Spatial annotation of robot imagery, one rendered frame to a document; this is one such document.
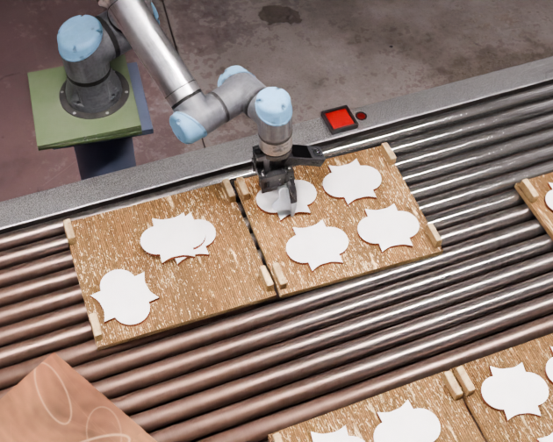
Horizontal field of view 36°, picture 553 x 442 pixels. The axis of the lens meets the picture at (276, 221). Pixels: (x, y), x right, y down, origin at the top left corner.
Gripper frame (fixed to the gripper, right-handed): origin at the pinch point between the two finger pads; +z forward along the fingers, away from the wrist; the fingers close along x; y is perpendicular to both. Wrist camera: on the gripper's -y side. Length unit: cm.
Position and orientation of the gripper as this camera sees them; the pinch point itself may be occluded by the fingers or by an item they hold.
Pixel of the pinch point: (286, 196)
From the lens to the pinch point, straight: 205.3
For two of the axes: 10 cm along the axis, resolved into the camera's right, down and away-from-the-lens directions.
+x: 3.3, 7.7, -5.5
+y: -9.4, 2.9, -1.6
